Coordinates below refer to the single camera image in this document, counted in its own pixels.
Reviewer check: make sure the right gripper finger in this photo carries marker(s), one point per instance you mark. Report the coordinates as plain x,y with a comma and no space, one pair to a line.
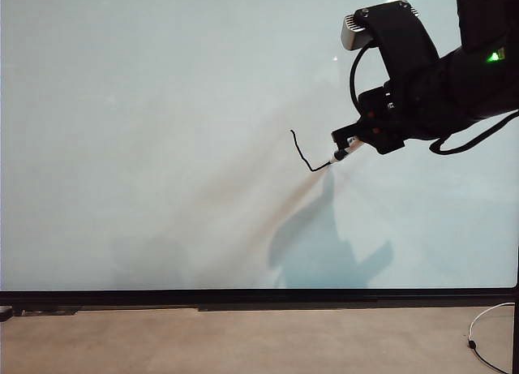
346,132

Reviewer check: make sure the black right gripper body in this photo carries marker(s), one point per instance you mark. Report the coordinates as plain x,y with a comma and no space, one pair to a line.
381,122

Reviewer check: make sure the white whiteboard marker pen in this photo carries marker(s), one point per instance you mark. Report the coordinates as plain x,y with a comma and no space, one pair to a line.
352,144

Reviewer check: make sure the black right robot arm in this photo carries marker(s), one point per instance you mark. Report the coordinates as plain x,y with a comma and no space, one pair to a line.
466,82

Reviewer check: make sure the black whiteboard pen tray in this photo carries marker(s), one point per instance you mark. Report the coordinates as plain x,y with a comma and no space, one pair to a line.
284,308

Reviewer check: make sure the black stand foot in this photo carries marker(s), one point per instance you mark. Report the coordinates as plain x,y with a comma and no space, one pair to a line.
5,313

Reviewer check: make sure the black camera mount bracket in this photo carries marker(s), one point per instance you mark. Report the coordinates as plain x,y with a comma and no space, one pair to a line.
401,37

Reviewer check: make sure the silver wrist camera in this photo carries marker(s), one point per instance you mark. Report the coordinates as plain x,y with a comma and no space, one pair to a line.
350,31

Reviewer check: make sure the white whiteboard with black frame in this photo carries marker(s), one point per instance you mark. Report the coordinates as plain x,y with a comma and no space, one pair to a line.
162,147

